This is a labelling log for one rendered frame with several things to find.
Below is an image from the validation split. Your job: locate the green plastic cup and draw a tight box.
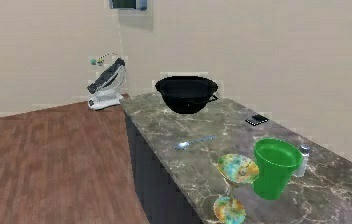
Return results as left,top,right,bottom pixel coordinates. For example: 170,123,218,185
252,137,305,201

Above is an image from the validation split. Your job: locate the clear pepper shaker silver cap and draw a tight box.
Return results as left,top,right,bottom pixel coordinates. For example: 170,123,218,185
293,144,311,178

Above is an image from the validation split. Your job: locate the black wok pan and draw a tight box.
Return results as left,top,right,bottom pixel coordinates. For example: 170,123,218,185
154,75,219,115

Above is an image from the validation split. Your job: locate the silver metal spoon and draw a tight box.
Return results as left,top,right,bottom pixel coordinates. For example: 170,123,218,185
174,134,217,151

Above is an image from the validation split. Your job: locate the white black baby bouncer seat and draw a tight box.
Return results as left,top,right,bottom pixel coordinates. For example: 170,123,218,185
86,52,127,111

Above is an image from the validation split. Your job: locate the marble top dark counter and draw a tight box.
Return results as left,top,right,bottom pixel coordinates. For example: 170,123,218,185
119,92,352,224

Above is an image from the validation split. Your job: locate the black mobile phone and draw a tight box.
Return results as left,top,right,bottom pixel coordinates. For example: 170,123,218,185
245,114,269,127

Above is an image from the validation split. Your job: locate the multicoloured frosted doughnut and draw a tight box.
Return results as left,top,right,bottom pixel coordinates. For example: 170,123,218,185
217,153,260,185
212,195,247,224

